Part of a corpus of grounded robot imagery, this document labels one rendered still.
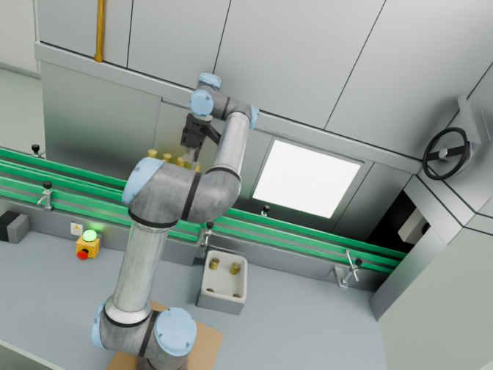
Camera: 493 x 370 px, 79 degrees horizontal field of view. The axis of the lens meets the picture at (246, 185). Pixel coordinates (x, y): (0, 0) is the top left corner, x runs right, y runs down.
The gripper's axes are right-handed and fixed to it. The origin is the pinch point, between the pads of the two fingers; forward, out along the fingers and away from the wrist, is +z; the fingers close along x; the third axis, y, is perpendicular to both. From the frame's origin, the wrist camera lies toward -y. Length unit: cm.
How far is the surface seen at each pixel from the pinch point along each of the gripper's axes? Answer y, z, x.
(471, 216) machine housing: -96, -23, 20
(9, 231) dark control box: 57, 34, 25
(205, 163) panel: -2.9, 4.6, -11.8
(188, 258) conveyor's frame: -7.5, 35.5, 15.5
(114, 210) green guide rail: 24.5, 20.7, 14.6
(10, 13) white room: 282, 44, -302
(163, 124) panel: 17.3, -7.9, -11.2
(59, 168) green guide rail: 54, 21, -1
